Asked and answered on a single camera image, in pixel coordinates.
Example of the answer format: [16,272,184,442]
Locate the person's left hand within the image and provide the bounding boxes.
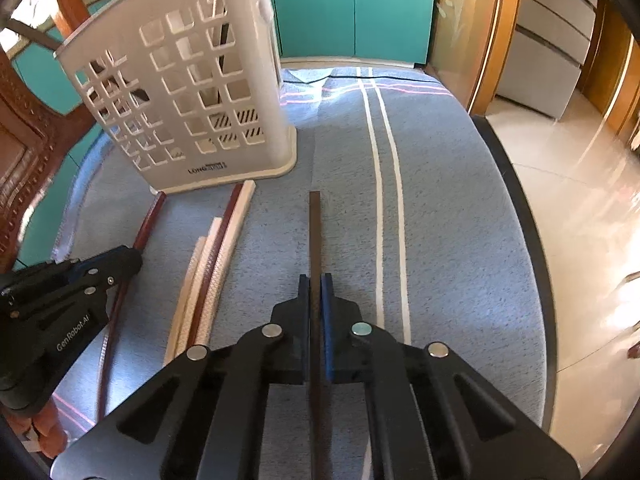
[17,400,68,461]

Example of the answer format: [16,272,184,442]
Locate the grey refrigerator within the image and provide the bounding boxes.
[495,0,601,121]

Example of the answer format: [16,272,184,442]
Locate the carved wooden chair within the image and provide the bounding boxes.
[0,0,106,271]

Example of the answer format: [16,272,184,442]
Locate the teal lower kitchen cabinets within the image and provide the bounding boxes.
[10,0,438,116]

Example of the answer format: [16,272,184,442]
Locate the dark brown chopstick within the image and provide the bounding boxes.
[306,191,333,480]
[217,20,236,106]

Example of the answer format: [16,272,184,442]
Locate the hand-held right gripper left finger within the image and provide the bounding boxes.
[50,274,312,480]

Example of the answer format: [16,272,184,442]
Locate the wooden framed glass sliding door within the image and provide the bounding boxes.
[427,0,526,116]

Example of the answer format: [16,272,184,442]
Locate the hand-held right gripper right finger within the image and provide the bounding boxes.
[320,272,581,480]

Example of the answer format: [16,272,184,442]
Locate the thin black cable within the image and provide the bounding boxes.
[285,67,431,86]

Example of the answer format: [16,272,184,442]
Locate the blue striped tablecloth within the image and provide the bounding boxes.
[50,66,546,480]

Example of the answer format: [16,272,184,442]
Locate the white plastic utensil basket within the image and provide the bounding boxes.
[52,0,298,196]

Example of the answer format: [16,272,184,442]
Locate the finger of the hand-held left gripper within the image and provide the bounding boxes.
[0,259,83,307]
[10,246,143,328]

